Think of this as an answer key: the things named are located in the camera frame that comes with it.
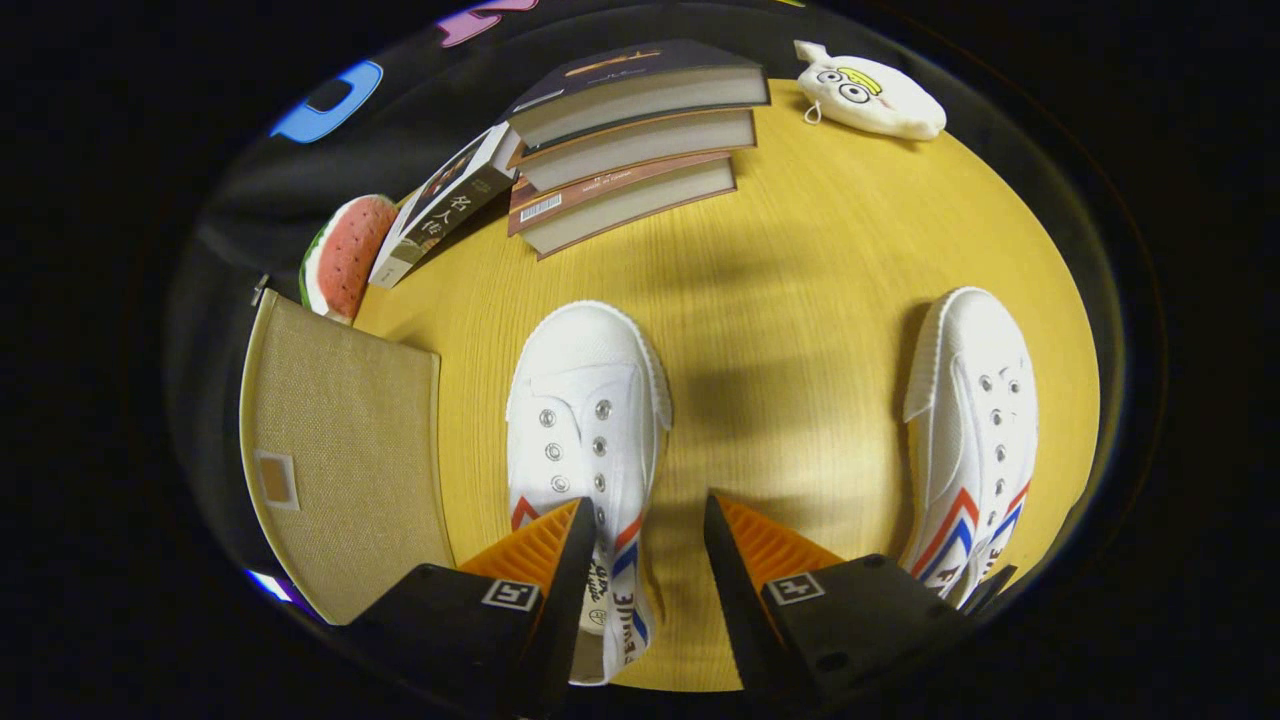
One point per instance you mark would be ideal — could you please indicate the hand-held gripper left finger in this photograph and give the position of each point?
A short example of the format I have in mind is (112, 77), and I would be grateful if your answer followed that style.
(565, 610)

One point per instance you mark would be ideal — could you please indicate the white plush toy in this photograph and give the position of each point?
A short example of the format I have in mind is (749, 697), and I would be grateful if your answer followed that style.
(880, 100)

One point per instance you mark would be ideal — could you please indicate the white portrait cover book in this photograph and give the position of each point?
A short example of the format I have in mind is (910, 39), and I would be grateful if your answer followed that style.
(440, 215)

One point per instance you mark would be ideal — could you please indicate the beige fabric storage box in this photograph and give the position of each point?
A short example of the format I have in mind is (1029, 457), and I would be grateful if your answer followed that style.
(350, 440)

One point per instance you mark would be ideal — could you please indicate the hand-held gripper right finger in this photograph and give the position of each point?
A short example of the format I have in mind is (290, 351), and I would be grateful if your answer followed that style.
(740, 600)

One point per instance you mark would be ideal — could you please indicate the watermelon slice toy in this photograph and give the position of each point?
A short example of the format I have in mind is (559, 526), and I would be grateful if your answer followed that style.
(350, 255)

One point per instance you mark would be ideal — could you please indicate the brown cover book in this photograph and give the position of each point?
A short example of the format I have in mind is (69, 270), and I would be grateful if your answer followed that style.
(630, 205)
(640, 145)

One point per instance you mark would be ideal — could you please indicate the white canvas shoe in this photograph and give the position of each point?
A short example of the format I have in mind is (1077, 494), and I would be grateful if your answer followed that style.
(585, 390)
(975, 400)

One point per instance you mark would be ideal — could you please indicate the silver clip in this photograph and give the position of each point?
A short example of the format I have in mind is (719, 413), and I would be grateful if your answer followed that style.
(260, 290)

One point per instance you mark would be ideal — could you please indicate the black cover book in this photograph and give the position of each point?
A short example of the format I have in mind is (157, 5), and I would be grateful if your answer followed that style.
(620, 70)

